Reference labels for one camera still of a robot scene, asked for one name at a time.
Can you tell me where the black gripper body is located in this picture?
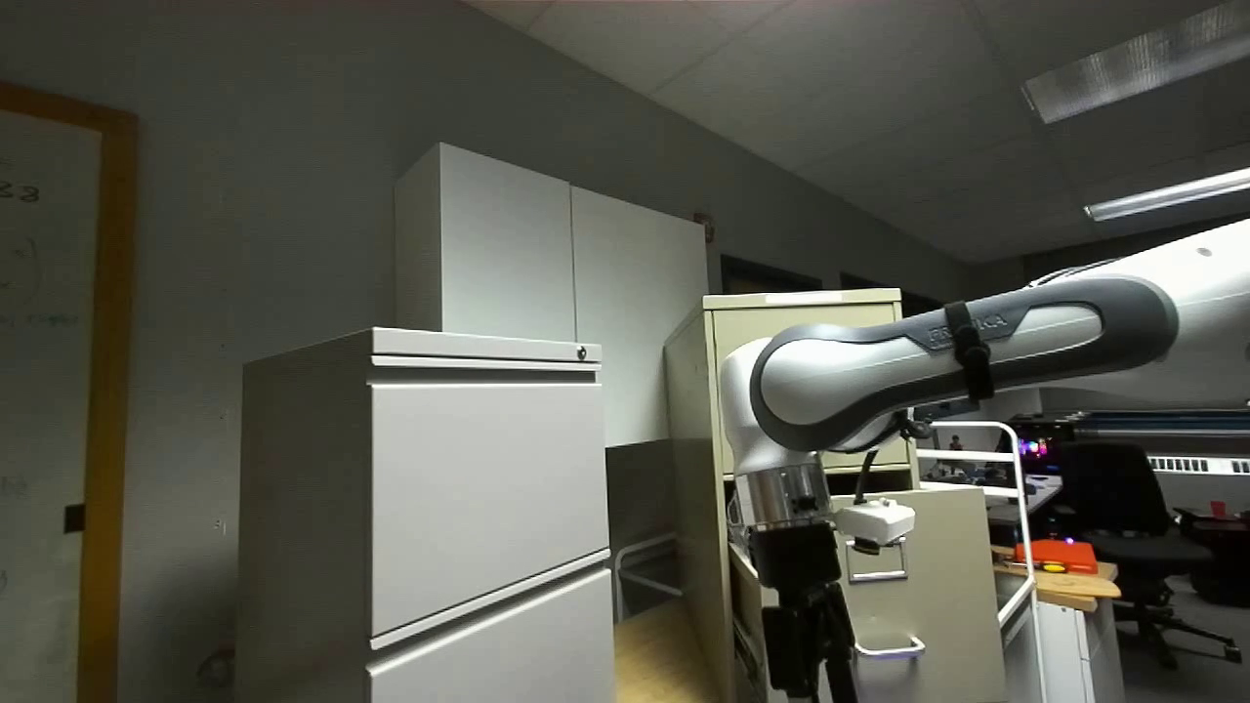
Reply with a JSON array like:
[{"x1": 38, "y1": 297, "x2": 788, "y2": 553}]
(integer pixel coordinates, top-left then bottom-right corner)
[{"x1": 754, "y1": 516, "x2": 848, "y2": 604}]

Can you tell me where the beige metal file cabinet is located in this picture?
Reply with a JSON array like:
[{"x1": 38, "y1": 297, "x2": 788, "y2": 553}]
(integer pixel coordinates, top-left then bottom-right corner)
[{"x1": 663, "y1": 285, "x2": 915, "y2": 703}]

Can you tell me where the grey metal file cabinet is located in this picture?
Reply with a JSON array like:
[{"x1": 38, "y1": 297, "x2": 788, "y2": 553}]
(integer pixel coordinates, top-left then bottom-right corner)
[{"x1": 236, "y1": 324, "x2": 616, "y2": 703}]

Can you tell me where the orange red box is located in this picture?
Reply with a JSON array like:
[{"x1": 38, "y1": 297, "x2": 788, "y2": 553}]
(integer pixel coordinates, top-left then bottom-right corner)
[{"x1": 1014, "y1": 534, "x2": 1103, "y2": 578}]

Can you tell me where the small wooden table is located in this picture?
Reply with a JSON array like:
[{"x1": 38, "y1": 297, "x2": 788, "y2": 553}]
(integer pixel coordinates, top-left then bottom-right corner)
[{"x1": 991, "y1": 558, "x2": 1126, "y2": 617}]

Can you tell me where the black office chair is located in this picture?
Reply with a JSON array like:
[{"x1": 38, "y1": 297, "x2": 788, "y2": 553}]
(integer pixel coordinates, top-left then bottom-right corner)
[{"x1": 1050, "y1": 441, "x2": 1243, "y2": 672}]

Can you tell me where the long ceiling light panel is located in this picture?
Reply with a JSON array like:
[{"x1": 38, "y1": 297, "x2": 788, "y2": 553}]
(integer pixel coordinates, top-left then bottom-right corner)
[
  {"x1": 1019, "y1": 0, "x2": 1250, "y2": 128},
  {"x1": 1080, "y1": 163, "x2": 1250, "y2": 225}
]

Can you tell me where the wood framed whiteboard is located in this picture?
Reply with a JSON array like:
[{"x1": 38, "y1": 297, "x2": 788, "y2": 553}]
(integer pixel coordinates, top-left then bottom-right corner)
[{"x1": 0, "y1": 83, "x2": 146, "y2": 703}]

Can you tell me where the silver bottom drawer handle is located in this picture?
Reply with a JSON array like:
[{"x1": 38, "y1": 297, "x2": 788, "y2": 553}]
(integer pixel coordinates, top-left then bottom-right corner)
[{"x1": 853, "y1": 630, "x2": 930, "y2": 664}]

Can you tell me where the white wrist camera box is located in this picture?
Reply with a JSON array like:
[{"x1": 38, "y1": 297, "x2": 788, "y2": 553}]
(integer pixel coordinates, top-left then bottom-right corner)
[{"x1": 833, "y1": 495, "x2": 920, "y2": 545}]

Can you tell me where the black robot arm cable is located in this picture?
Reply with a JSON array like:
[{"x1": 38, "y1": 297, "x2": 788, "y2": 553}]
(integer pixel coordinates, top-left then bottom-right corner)
[{"x1": 848, "y1": 407, "x2": 922, "y2": 506}]

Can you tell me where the grey metal tube frame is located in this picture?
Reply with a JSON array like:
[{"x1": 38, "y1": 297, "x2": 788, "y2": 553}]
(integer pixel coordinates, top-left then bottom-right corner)
[{"x1": 613, "y1": 527, "x2": 687, "y2": 617}]

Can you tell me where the black velcro arm strap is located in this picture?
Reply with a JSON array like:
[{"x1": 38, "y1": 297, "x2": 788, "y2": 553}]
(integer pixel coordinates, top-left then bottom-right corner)
[{"x1": 941, "y1": 299, "x2": 1001, "y2": 402}]

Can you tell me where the tall white wall cabinet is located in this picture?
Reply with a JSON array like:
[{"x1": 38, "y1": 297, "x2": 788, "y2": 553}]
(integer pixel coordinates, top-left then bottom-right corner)
[{"x1": 392, "y1": 141, "x2": 715, "y2": 449}]

